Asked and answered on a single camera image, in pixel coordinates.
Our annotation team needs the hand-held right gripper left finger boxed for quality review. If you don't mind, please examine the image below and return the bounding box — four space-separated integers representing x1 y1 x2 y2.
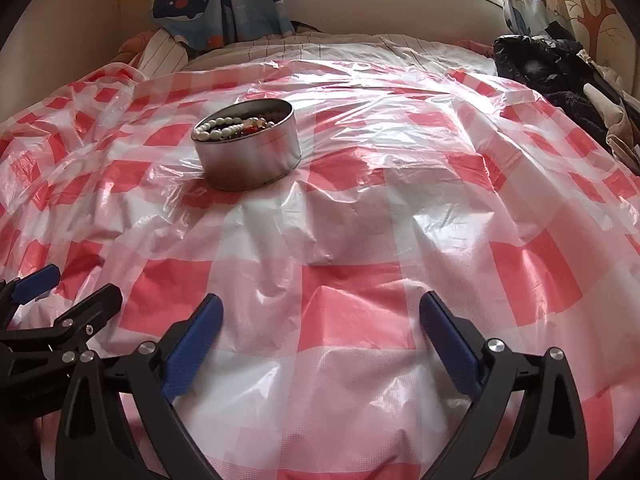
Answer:
54 292 225 480

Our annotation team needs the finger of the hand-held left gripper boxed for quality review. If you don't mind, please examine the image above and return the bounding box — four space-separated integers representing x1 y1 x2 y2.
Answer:
0 284 124 411
0 264 62 328

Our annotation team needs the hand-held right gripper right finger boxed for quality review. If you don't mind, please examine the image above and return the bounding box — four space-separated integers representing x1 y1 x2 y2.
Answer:
419 291 590 480

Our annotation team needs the round metal tin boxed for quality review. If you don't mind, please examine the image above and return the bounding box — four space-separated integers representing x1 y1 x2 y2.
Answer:
191 99 302 192

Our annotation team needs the white pearl bracelet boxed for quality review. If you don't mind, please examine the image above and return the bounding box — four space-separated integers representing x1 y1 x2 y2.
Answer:
194 115 278 142

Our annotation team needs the amber bead bracelet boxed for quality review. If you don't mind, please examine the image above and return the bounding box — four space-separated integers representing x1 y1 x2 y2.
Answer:
240 117 282 137

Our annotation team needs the red white checkered plastic sheet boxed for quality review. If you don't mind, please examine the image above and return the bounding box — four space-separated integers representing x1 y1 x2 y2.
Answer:
0 57 640 480

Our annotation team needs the pink pillow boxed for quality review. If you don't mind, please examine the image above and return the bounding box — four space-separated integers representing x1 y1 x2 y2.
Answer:
117 30 161 57

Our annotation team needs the beige cloth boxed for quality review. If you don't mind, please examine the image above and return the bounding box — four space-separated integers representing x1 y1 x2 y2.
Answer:
582 82 640 172

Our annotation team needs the pile of dark clothes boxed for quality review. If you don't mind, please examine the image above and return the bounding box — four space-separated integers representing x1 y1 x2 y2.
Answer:
492 22 640 136

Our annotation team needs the whale print curtain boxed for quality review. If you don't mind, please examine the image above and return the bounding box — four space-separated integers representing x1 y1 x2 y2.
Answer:
150 0 296 51

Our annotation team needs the striped bedsheet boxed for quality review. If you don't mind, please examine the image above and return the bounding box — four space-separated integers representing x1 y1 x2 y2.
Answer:
135 30 501 78

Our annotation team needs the blue patterned curtain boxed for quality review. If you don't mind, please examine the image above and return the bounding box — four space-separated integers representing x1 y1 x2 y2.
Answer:
501 0 557 41

